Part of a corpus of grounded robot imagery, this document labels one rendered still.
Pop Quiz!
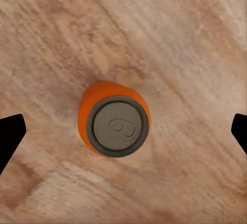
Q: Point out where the can of soda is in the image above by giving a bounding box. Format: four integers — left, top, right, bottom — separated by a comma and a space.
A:
78, 81, 151, 158

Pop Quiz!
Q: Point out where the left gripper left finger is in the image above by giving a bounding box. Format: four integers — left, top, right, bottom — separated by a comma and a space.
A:
0, 114, 26, 174

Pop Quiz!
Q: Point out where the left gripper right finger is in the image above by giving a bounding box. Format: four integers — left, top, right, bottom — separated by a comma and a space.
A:
231, 113, 247, 154

